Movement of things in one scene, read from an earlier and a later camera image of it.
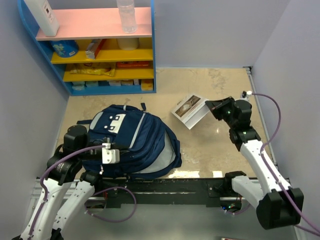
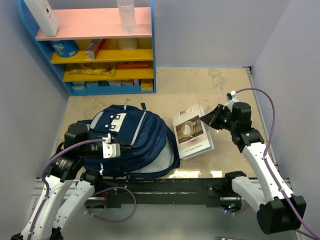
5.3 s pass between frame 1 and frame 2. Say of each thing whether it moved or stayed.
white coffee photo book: moved
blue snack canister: stayed
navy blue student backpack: stayed
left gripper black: stayed
